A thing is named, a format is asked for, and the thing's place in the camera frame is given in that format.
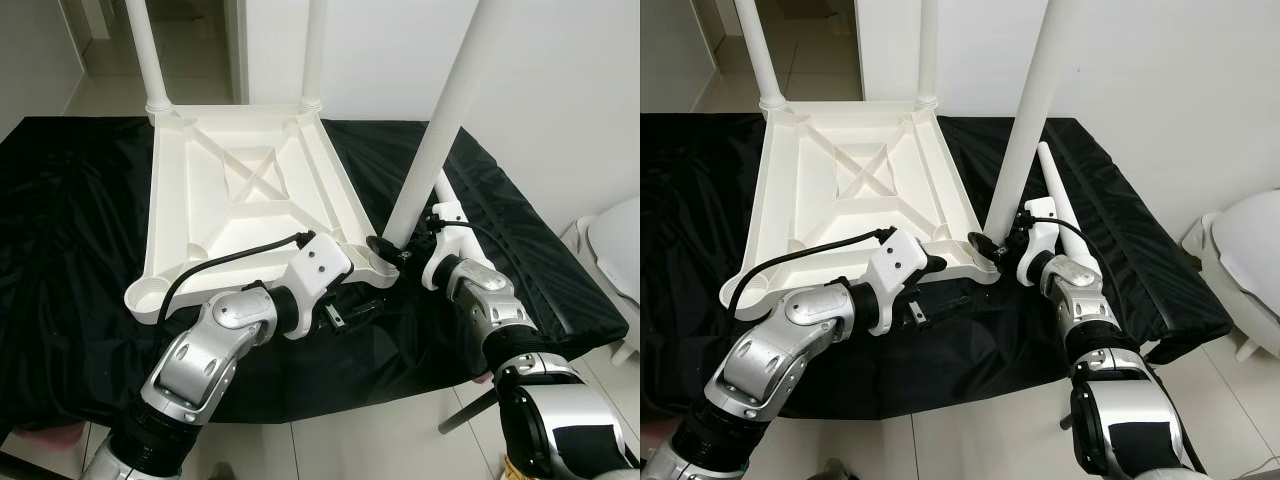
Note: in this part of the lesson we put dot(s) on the white plastic table top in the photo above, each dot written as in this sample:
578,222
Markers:
810,190
200,200

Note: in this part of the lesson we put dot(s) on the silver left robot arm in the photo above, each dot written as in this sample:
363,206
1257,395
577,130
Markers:
200,350
770,340

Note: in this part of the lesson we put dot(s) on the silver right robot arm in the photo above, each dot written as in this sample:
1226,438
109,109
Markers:
1085,300
490,310

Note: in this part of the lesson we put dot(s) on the grey robot foot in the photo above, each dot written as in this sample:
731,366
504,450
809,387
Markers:
838,471
222,472

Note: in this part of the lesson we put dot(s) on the white plastic chair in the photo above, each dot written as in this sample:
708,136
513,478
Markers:
1250,240
615,250

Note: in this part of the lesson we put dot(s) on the yellow cloth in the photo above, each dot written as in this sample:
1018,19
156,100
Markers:
510,468

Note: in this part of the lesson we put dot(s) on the black table cloth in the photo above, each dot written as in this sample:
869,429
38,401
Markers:
690,250
60,250

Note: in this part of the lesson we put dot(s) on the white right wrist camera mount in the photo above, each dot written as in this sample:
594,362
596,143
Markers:
1035,245
445,250

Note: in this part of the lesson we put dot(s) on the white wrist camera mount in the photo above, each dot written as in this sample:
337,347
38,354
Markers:
445,250
320,265
895,260
1035,245

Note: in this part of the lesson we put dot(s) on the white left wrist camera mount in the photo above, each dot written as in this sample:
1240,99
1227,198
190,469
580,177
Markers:
320,265
895,260

